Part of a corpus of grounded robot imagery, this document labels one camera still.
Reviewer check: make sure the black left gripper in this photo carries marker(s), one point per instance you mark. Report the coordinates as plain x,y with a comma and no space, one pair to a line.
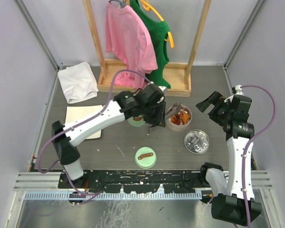
159,120

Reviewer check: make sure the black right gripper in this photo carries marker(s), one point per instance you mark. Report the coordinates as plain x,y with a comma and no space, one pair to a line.
215,98

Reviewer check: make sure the mint green tin canister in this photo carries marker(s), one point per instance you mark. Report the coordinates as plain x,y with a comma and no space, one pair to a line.
136,121

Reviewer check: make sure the metal serving tongs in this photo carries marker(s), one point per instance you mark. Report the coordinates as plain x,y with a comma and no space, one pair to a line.
169,113

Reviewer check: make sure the mint green canister lid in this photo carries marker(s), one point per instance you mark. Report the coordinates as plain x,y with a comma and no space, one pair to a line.
145,157

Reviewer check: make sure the white cloth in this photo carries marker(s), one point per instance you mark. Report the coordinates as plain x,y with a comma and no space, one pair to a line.
78,83

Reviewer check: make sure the white square plate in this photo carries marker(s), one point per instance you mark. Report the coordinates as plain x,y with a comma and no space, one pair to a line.
77,113

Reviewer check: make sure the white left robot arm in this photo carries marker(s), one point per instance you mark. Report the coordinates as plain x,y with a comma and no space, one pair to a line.
67,137

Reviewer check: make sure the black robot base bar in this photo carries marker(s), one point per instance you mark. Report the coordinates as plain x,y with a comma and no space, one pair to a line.
141,181

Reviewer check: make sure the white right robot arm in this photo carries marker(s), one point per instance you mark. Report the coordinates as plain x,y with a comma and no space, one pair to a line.
233,198

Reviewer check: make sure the round silver tin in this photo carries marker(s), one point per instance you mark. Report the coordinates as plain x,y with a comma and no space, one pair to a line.
181,127

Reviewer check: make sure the orange fried shrimp piece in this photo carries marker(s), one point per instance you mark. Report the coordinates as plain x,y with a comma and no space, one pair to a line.
185,118

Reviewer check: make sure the silver embossed tin lid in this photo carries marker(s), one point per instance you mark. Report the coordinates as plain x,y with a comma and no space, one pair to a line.
197,141

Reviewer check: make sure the pink t-shirt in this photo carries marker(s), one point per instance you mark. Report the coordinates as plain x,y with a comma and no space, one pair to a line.
129,39

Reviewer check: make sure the green t-shirt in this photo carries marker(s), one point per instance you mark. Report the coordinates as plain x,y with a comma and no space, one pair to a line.
158,31

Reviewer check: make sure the grey clothes hanger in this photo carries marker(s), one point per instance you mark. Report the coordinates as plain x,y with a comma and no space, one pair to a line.
122,3

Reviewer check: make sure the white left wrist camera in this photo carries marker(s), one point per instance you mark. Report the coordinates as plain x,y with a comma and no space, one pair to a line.
164,89

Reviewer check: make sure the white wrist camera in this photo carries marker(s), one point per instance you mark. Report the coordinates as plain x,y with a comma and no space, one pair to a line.
237,90
164,89

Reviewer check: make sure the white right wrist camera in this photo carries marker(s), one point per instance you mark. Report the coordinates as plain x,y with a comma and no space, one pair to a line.
237,90

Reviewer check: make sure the aluminium corner frame post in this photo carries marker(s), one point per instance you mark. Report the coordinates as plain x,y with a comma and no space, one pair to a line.
249,23

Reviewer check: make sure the white slotted cable duct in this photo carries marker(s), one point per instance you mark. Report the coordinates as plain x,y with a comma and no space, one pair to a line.
69,195

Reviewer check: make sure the left aluminium frame post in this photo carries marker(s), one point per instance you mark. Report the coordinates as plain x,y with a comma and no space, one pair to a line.
32,25

